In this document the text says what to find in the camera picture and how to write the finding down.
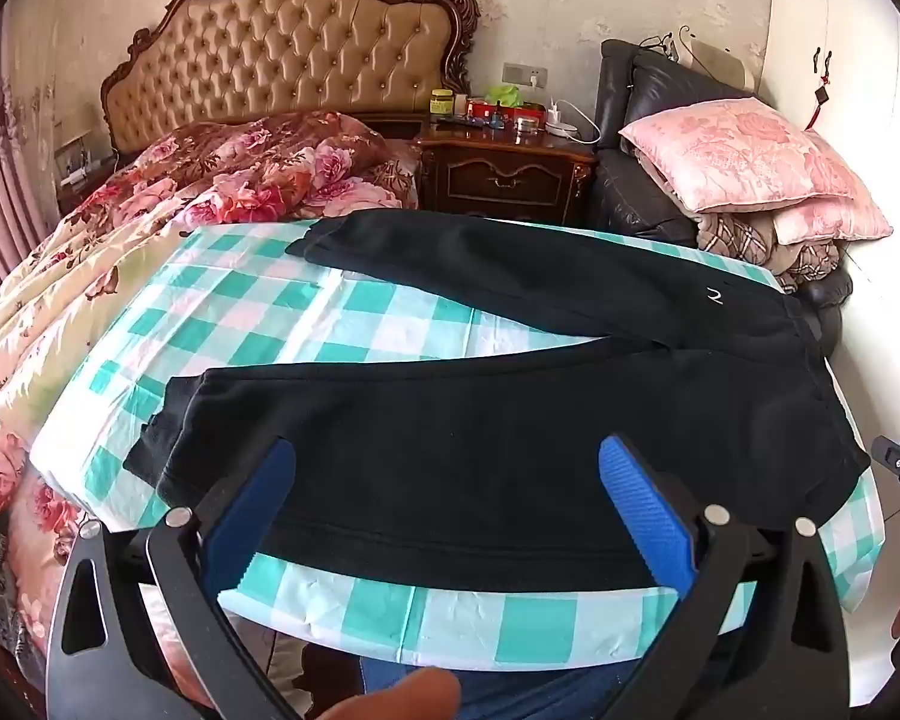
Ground person's left hand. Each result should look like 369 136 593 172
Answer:
358 666 462 720

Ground white power strip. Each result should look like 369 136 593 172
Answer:
546 99 601 145

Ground floral quilt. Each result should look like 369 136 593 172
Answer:
0 111 421 616

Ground pink curtain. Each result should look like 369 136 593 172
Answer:
0 7 61 316

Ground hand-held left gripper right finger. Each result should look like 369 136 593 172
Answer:
598 433 850 720

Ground red tassel ornament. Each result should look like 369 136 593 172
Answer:
806 49 833 132

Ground white wardrobe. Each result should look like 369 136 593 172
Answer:
754 0 900 436

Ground tufted leather wooden headboard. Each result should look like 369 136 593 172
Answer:
99 0 481 158

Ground black pants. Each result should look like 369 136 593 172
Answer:
126 210 871 569

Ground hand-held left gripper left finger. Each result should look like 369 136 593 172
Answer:
45 437 301 720

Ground teal white checked cloth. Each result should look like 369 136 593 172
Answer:
30 219 886 672

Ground black leather sofa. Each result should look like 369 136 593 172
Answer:
586 37 854 361

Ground dark wooden nightstand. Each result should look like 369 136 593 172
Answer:
412 116 599 227

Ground plaid folded blanket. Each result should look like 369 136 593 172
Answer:
694 210 841 293

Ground small pink floral pillow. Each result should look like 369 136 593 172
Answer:
772 195 893 245

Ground large pink floral pillow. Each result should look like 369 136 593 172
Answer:
619 101 860 215

